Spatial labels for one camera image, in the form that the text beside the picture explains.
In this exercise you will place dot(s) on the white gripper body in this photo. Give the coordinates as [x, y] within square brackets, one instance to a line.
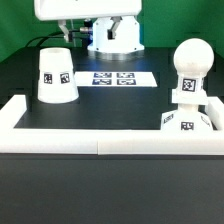
[81, 9]

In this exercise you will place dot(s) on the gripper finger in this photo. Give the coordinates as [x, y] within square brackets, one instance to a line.
[111, 33]
[62, 25]

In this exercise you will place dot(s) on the white lamp shade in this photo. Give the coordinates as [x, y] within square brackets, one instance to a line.
[56, 82]

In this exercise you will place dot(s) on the white lamp bulb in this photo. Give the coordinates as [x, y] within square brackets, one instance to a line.
[192, 59]

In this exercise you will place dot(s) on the white lamp base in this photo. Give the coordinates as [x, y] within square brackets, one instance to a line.
[187, 116]

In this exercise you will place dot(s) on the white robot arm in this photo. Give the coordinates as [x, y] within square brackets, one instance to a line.
[124, 45]

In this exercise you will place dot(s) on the white marker sheet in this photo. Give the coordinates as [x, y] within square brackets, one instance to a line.
[115, 79]

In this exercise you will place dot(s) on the white U-shaped fence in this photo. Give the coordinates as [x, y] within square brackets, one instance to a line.
[125, 142]

